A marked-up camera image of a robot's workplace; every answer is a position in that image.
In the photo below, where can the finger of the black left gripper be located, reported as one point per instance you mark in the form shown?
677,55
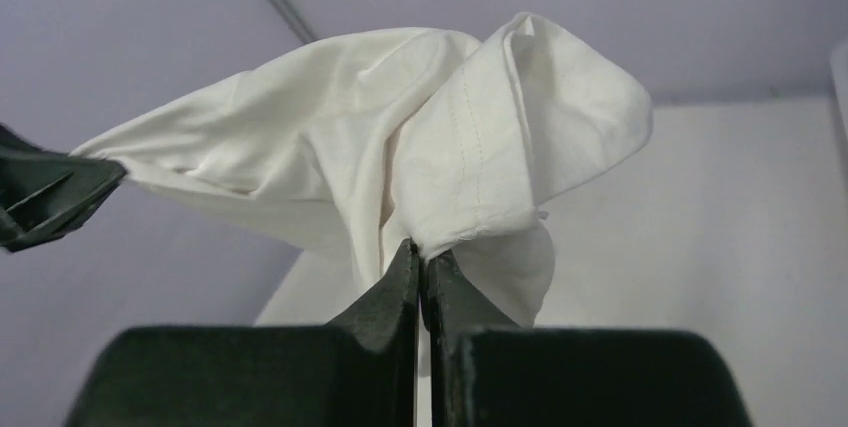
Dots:
46,195

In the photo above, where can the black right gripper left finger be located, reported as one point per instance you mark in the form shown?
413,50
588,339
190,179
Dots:
359,369

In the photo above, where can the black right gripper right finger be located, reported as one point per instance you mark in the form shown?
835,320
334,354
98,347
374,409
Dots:
489,371

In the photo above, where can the white t shirt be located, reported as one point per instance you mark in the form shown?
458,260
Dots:
350,145

